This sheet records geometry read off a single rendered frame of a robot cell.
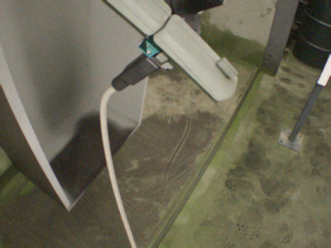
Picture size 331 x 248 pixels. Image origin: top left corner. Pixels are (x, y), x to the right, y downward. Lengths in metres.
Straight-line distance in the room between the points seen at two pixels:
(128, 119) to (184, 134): 0.61
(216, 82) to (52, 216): 1.44
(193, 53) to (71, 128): 1.06
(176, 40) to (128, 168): 1.40
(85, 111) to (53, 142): 0.26
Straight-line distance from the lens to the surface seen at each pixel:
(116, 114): 1.37
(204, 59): 0.35
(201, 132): 1.85
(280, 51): 2.55
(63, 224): 1.60
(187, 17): 0.45
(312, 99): 1.79
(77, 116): 1.37
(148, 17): 0.33
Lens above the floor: 1.44
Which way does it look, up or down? 48 degrees down
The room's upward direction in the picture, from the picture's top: 1 degrees counter-clockwise
